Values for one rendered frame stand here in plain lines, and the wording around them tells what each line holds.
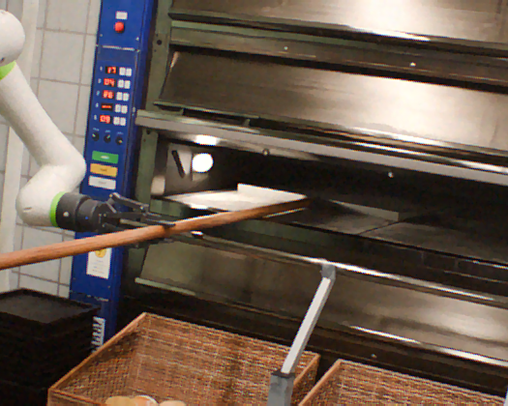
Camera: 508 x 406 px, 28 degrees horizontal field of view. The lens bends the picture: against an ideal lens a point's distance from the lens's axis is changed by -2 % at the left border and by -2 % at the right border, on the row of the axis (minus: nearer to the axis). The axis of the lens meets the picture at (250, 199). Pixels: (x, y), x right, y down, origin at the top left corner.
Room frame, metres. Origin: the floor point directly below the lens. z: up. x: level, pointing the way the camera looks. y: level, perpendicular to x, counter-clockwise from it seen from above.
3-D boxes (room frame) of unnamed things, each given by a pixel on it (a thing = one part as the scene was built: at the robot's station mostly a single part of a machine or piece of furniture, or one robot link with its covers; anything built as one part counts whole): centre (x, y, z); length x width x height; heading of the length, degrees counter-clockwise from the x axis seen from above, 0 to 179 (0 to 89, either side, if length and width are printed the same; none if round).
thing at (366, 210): (3.45, -0.28, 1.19); 0.55 x 0.36 x 0.03; 67
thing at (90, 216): (2.42, 0.34, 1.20); 0.09 x 0.07 x 0.08; 66
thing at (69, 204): (2.46, 0.41, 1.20); 0.12 x 0.06 x 0.09; 156
